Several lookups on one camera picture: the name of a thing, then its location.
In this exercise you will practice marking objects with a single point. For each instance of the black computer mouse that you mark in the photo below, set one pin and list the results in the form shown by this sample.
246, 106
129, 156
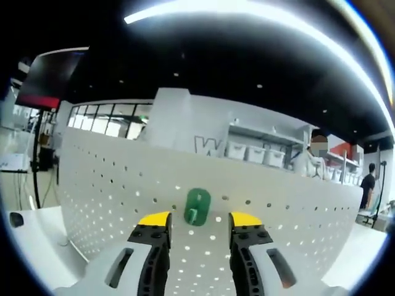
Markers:
16, 219

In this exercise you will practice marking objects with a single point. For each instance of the row of white storage bins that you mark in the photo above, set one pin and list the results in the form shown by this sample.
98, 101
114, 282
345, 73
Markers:
256, 154

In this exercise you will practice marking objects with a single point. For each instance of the green hook assembly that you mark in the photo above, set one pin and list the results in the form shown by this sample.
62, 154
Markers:
200, 200

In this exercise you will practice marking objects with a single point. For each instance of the black screen stand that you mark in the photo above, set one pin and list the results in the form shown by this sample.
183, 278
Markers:
37, 160

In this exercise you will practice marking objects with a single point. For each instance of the white wall shelf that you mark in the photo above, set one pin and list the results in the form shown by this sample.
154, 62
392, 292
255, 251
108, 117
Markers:
265, 133

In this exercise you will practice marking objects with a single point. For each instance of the large black screen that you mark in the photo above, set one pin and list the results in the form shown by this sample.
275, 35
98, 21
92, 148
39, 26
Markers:
49, 77

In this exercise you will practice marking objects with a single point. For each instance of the ceiling light strip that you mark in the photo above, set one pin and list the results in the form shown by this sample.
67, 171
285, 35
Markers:
145, 15

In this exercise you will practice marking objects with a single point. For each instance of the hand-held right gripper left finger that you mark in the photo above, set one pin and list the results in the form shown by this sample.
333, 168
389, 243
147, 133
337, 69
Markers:
129, 268

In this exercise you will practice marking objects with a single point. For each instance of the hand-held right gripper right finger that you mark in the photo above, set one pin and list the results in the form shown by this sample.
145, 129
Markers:
262, 268

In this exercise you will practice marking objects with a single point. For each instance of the white perforated mounting plate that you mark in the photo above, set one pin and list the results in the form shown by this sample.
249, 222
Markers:
108, 185

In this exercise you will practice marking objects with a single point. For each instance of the black box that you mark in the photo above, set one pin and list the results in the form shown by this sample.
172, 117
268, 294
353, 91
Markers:
47, 158

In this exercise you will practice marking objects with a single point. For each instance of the grey round disc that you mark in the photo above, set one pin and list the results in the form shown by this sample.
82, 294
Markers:
63, 243

